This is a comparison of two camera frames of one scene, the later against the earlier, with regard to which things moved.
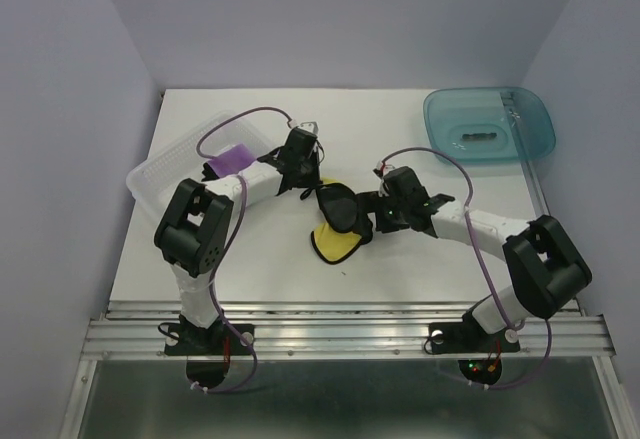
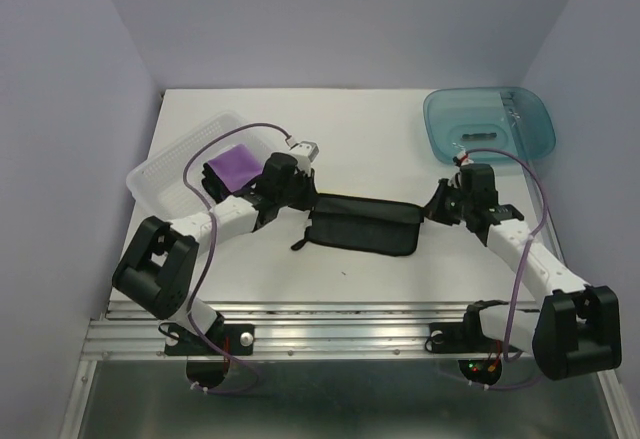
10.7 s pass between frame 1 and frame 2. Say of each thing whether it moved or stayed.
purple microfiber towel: stayed
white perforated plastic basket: stayed
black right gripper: moved
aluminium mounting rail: stayed
